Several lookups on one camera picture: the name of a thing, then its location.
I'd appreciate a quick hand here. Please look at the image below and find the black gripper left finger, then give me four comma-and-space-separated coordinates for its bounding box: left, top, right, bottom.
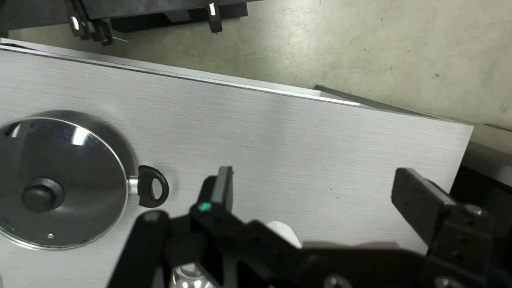
109, 165, 301, 288

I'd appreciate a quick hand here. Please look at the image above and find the glass lid with black knob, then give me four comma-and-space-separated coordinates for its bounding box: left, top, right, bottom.
0, 115, 130, 251

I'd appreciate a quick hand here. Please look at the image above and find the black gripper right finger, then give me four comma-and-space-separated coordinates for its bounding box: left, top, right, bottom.
390, 166, 512, 288

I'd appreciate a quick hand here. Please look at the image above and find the black equipment cart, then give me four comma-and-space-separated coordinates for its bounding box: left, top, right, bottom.
0, 0, 250, 48

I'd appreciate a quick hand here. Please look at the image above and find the black pot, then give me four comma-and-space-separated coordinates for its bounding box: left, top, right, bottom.
0, 109, 171, 253

